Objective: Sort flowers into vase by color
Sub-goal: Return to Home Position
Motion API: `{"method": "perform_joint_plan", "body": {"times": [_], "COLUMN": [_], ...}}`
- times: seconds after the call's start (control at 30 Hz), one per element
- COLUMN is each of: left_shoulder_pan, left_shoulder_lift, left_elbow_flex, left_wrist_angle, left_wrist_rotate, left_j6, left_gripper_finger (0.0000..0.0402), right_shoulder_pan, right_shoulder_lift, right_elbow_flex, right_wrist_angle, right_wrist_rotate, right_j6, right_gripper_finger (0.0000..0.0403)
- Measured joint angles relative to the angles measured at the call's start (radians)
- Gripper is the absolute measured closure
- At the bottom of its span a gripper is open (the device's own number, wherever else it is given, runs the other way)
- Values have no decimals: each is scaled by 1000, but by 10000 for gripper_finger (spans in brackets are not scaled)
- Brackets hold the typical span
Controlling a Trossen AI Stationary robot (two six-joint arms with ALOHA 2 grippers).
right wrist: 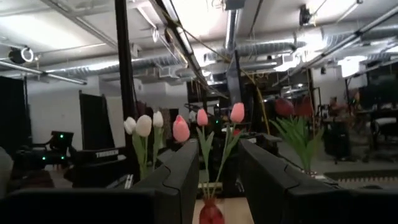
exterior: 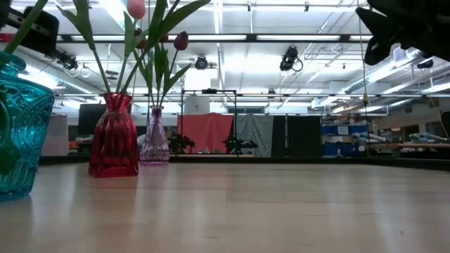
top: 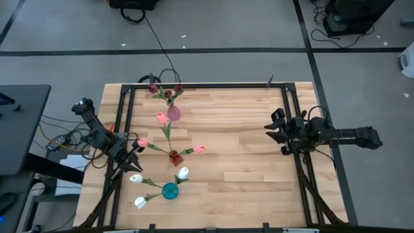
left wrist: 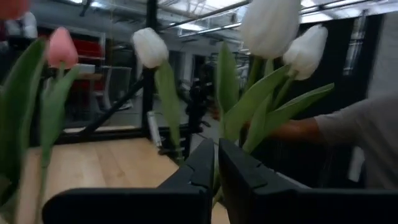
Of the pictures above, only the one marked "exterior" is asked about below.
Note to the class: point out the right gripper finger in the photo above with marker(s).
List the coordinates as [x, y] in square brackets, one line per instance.
[379, 51]
[381, 28]

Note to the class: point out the pink artificial tulip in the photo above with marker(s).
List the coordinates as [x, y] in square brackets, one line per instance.
[136, 8]
[84, 24]
[175, 15]

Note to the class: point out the dark red artificial tulip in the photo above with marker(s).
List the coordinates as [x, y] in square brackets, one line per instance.
[181, 40]
[140, 43]

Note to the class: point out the teal glass vase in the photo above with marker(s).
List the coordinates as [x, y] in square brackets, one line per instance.
[21, 133]

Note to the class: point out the red glass vase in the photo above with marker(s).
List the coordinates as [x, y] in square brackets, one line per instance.
[114, 140]

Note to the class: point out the pale purple glass vase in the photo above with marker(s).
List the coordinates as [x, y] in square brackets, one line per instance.
[154, 140]

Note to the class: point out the blue storage bins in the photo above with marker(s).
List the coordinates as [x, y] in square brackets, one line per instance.
[330, 130]

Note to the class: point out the black monitor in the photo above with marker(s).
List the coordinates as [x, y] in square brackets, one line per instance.
[88, 119]

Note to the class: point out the wooden workbench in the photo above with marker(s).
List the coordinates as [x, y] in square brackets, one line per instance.
[422, 145]

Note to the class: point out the grey partition panel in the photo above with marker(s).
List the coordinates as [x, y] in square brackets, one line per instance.
[54, 135]

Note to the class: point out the black backdrop panel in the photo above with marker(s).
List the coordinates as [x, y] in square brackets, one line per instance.
[302, 135]

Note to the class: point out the black overhead rig bar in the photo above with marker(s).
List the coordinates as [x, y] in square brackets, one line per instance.
[251, 38]

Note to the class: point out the grey cloth backdrop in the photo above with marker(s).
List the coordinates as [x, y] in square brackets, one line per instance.
[255, 130]

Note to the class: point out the small black background robot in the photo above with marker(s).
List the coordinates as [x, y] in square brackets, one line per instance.
[242, 143]
[179, 142]

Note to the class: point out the red cloth backdrop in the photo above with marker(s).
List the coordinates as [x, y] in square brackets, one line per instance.
[207, 131]

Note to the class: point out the black ceiling camera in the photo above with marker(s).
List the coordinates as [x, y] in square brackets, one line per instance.
[67, 61]
[290, 58]
[202, 62]

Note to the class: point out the black aluminium table frame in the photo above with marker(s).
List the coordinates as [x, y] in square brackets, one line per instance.
[281, 160]

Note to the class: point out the black metal stand frame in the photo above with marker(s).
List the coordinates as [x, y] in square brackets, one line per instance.
[209, 91]

